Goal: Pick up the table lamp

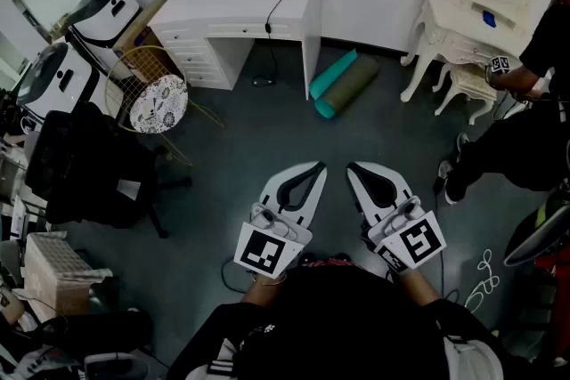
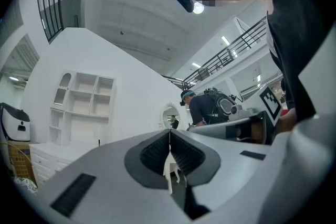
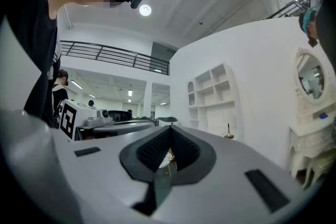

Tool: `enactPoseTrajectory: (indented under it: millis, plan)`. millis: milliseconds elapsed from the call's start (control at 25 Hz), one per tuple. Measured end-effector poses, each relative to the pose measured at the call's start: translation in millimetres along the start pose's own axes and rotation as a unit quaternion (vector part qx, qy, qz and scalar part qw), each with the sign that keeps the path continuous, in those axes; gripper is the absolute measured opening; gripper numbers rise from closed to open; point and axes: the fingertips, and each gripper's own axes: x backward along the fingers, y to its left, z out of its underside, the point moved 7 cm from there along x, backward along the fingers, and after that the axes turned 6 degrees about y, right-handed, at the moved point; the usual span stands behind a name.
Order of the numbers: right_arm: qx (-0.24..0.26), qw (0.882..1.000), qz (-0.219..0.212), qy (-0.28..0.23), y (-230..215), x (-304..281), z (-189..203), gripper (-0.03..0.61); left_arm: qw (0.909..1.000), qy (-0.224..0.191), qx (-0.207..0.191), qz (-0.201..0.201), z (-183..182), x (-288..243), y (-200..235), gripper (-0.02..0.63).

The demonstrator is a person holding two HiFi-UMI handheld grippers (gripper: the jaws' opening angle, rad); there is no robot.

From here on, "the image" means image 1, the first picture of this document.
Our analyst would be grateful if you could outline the red checked garment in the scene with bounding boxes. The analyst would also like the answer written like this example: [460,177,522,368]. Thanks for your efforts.
[302,259,357,269]

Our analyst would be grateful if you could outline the white desk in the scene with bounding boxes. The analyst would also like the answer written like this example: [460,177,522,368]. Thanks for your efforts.
[146,0,322,101]

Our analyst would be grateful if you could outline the white ornate dressing table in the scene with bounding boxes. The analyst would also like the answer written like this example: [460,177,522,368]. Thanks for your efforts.
[399,0,556,104]

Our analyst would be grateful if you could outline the white and black appliance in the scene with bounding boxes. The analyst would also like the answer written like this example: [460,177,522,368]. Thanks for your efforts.
[15,42,102,121]
[66,0,143,63]

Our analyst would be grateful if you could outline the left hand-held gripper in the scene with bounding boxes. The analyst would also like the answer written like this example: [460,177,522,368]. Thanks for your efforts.
[233,161,328,281]

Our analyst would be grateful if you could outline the gold wire chair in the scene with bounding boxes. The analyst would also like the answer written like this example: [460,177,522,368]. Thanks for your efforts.
[104,44,224,168]

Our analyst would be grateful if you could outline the brown cardboard box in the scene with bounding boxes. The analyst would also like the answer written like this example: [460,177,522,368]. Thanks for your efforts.
[113,0,170,81]

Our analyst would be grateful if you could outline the beige woven storage box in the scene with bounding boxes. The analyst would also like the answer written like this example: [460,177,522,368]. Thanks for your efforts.
[24,232,112,321]

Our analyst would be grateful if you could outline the person's black shirt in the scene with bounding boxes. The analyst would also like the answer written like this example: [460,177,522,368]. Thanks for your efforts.
[167,264,535,380]

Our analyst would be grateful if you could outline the thin black cable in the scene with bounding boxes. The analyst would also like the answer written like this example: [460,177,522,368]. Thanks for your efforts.
[252,0,289,88]

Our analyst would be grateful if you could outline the person's left forearm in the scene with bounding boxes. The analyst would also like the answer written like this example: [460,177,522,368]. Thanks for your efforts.
[242,271,287,308]

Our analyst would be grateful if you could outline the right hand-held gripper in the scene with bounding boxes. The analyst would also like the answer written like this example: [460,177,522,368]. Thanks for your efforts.
[346,161,447,277]

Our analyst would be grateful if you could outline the white rope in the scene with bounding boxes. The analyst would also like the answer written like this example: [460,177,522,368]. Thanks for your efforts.
[465,248,501,311]

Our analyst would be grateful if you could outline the black office chair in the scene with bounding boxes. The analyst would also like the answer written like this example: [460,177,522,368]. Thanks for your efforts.
[24,101,192,239]

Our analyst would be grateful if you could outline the white ornate stool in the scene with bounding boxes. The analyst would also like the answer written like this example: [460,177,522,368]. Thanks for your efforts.
[432,61,499,125]

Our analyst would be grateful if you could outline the person's right forearm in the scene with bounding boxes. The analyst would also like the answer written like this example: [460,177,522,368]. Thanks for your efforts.
[395,269,442,308]

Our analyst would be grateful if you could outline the white backpack straps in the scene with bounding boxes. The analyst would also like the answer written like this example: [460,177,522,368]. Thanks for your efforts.
[195,333,507,380]

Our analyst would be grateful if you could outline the floral round seat cushion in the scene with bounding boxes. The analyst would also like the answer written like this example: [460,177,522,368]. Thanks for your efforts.
[128,74,189,134]

